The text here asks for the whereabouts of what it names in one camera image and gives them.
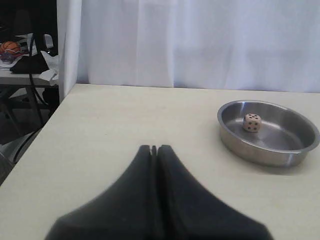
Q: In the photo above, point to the round stainless steel bowl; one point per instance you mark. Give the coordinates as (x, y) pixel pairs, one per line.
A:
(284, 139)

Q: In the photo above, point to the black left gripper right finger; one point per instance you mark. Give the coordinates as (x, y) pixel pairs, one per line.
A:
(191, 212)

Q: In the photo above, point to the white curtain backdrop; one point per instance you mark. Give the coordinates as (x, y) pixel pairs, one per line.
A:
(268, 45)

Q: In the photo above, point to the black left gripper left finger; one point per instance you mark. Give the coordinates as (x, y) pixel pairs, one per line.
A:
(123, 212)

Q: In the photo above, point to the white crumpled paper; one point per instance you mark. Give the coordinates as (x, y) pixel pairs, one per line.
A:
(52, 74)

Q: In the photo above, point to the grey background table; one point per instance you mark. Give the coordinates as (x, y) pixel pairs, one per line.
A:
(10, 83)

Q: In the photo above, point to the black cloth on table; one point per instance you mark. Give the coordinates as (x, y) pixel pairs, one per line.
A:
(35, 64)

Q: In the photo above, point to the beige wooden die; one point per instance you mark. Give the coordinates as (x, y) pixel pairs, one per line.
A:
(251, 123)

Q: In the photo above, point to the orange basketball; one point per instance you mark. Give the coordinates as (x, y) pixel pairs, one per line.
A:
(10, 47)

